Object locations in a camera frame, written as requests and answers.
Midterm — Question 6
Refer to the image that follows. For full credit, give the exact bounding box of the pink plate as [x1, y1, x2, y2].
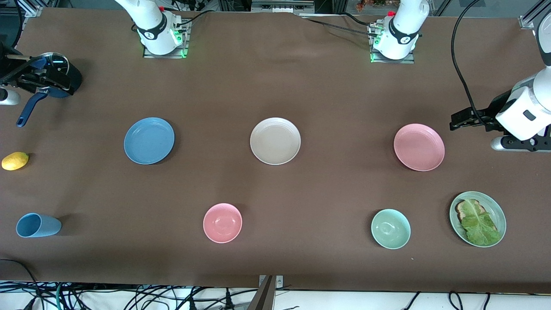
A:
[394, 124, 445, 172]

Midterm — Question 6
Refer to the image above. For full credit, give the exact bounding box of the blue plate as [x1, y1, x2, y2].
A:
[124, 117, 175, 165]

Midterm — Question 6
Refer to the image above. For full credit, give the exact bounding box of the glass lid blue knob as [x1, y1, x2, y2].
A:
[31, 52, 70, 89]

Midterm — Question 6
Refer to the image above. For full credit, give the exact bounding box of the dark blue saucepan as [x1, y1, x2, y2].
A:
[16, 52, 83, 128]

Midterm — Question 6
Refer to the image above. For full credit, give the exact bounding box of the toast slice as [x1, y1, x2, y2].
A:
[455, 199, 498, 233]

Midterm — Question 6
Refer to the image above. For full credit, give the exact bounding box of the yellow lemon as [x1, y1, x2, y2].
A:
[1, 152, 30, 171]

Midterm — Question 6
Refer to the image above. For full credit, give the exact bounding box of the green plate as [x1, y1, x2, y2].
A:
[449, 191, 507, 248]

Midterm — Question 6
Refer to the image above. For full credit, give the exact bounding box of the green lettuce leaf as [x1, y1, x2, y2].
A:
[460, 199, 502, 246]

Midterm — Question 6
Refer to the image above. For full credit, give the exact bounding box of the mint green bowl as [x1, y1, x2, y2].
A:
[371, 209, 411, 250]

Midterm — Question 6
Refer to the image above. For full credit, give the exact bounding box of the blue cup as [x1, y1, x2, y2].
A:
[16, 213, 62, 238]

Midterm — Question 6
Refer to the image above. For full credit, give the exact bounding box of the brown table cover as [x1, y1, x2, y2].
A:
[0, 6, 551, 294]

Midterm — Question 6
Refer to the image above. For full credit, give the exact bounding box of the beige plate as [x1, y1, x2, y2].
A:
[250, 118, 301, 165]

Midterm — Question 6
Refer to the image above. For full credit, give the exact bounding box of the grey metal box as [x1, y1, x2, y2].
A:
[252, 0, 315, 13]

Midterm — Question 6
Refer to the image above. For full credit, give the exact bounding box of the pink bowl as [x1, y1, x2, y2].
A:
[203, 203, 243, 244]

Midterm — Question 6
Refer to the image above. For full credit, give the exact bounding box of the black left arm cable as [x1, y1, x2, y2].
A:
[451, 0, 491, 130]

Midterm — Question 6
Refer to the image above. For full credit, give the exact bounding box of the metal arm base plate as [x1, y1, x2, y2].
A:
[143, 19, 190, 59]
[370, 24, 416, 64]

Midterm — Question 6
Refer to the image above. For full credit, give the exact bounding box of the black base cable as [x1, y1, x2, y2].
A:
[179, 9, 216, 27]
[301, 16, 374, 37]
[342, 12, 377, 28]

